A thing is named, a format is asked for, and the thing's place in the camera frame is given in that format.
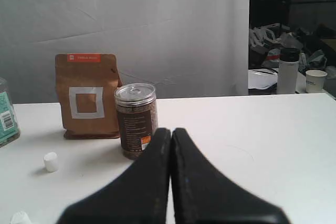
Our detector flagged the clear canister brown grains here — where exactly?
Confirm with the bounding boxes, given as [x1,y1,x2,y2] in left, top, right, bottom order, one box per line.
[114,83,158,159]

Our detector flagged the white papers on desk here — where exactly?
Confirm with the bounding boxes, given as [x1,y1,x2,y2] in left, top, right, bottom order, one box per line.
[248,70,278,90]

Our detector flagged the small white cylinder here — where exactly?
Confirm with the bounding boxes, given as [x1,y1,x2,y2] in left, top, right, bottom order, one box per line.
[43,152,59,173]
[9,211,32,224]

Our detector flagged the clear jar teal label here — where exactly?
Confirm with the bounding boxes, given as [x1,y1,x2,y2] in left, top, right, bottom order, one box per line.
[0,78,20,147]

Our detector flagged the brown kraft coffee pouch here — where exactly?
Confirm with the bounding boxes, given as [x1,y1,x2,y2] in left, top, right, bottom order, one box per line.
[55,54,122,139]

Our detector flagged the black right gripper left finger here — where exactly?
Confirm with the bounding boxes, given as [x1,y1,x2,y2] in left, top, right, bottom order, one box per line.
[57,128,171,223]

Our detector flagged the white backdrop cloth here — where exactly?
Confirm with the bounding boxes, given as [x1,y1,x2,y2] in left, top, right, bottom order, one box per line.
[1,0,249,103]

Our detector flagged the white paper cup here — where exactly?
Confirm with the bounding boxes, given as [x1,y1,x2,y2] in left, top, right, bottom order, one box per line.
[306,70,328,93]

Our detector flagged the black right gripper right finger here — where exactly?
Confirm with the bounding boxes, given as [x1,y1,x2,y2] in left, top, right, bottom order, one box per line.
[171,128,289,223]

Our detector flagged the white bottle black cap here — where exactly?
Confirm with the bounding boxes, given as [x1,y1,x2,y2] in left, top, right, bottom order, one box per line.
[277,48,300,94]

